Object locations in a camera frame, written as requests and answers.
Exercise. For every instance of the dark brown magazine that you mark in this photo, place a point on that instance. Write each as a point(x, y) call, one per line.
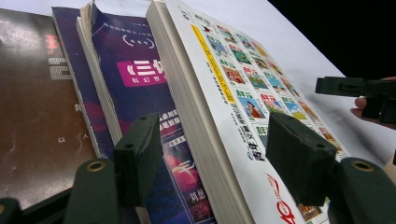
point(34, 118)

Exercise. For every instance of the purple magazine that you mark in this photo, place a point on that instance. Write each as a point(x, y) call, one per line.
point(130, 93)

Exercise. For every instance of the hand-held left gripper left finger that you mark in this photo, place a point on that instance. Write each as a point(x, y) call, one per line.
point(137, 158)

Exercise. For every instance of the black curtain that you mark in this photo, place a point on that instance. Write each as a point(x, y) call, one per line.
point(342, 31)

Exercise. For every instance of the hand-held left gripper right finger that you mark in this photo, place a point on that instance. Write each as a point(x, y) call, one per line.
point(300, 158)

